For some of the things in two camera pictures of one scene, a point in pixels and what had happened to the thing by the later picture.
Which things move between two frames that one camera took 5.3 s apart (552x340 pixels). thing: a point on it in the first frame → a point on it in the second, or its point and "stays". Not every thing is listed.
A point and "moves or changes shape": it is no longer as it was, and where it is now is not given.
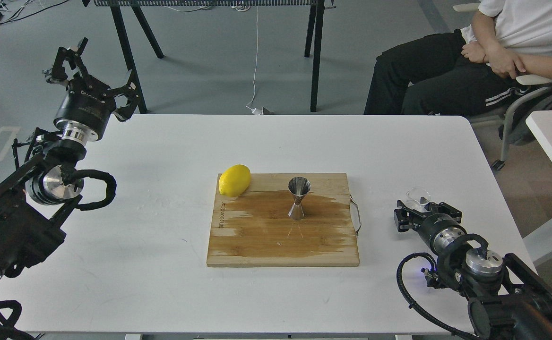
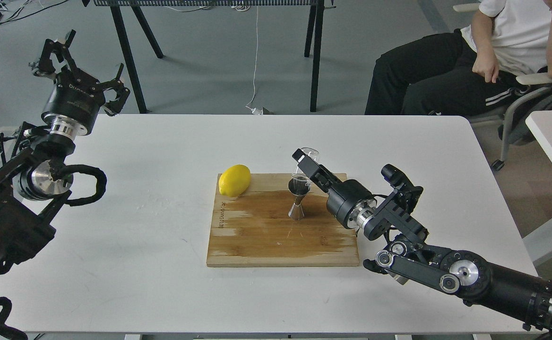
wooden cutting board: (254, 228) stays
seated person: (475, 70) stays
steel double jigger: (298, 186) stays
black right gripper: (436, 228) → (346, 200)
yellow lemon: (235, 181) stays
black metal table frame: (315, 25) stays
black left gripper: (88, 105) → (73, 104)
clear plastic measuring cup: (412, 198) moves or changes shape
